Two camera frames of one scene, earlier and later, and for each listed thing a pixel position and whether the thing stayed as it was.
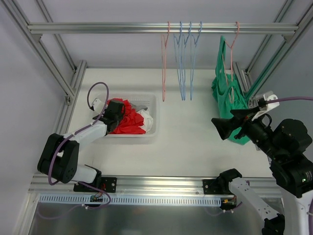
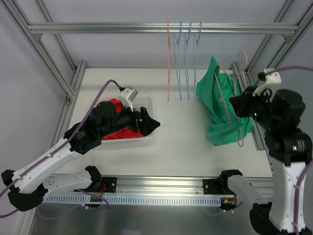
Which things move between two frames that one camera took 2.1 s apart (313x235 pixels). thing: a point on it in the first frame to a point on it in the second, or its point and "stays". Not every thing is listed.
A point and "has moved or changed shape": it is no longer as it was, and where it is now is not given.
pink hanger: (227, 59) to (241, 142)
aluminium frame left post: (33, 40) stays
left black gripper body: (117, 113) to (141, 121)
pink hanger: (164, 43) to (168, 60)
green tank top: (229, 97) has moved or changed shape
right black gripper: (241, 124) to (246, 105)
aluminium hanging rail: (161, 28) stays
